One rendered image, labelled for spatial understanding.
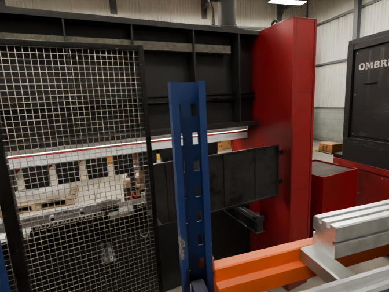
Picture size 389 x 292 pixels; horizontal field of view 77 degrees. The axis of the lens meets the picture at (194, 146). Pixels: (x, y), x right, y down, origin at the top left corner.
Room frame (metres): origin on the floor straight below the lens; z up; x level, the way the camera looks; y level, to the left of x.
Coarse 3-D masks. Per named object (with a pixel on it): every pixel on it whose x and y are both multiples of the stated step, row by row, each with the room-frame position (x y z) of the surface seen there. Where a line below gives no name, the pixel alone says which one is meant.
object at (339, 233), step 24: (336, 216) 0.46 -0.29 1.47; (360, 216) 0.47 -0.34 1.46; (384, 216) 0.46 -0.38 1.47; (336, 240) 0.42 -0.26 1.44; (360, 240) 0.44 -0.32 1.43; (384, 240) 0.46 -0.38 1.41; (312, 288) 0.28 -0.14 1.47; (336, 288) 0.28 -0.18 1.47; (360, 288) 0.28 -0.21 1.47; (384, 288) 0.28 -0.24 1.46
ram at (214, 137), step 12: (228, 132) 2.31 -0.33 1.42; (240, 132) 2.37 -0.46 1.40; (120, 144) 1.89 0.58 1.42; (132, 144) 1.93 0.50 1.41; (144, 144) 1.97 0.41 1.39; (156, 144) 2.01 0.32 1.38; (168, 144) 2.06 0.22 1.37; (12, 156) 1.59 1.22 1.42; (24, 156) 1.62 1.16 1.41; (36, 156) 1.65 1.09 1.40; (48, 156) 1.68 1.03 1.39; (60, 156) 1.71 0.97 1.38; (72, 156) 1.74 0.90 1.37; (96, 156) 1.81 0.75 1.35; (12, 168) 1.59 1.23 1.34
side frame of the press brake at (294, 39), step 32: (288, 32) 1.95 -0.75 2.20; (256, 64) 2.28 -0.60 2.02; (288, 64) 1.94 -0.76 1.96; (256, 96) 2.28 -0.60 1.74; (288, 96) 1.94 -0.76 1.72; (256, 128) 2.28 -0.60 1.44; (288, 128) 1.93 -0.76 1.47; (288, 160) 1.93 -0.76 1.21; (288, 192) 1.92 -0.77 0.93; (288, 224) 1.91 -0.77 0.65; (288, 288) 1.90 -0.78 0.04
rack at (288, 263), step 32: (192, 96) 0.43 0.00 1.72; (192, 128) 0.43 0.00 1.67; (192, 160) 0.43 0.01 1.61; (192, 192) 0.43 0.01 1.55; (192, 224) 0.43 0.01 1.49; (192, 256) 0.43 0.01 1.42; (256, 256) 0.45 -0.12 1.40; (288, 256) 0.46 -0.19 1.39; (320, 256) 0.44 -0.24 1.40; (352, 256) 0.48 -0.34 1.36; (192, 288) 0.41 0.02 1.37; (224, 288) 0.40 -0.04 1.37; (256, 288) 0.42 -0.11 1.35
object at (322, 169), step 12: (312, 168) 2.42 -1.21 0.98; (324, 168) 2.40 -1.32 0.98; (336, 168) 2.38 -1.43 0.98; (348, 168) 2.35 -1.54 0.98; (312, 180) 2.17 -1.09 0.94; (324, 180) 2.08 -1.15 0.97; (336, 180) 2.15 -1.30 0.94; (348, 180) 2.22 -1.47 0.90; (312, 192) 2.17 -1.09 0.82; (324, 192) 2.08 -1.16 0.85; (336, 192) 2.15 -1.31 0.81; (348, 192) 2.23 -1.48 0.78; (312, 204) 2.17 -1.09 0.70; (324, 204) 2.08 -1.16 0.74; (336, 204) 2.16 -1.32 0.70; (348, 204) 2.23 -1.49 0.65; (312, 216) 2.16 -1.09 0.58; (312, 228) 2.16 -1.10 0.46
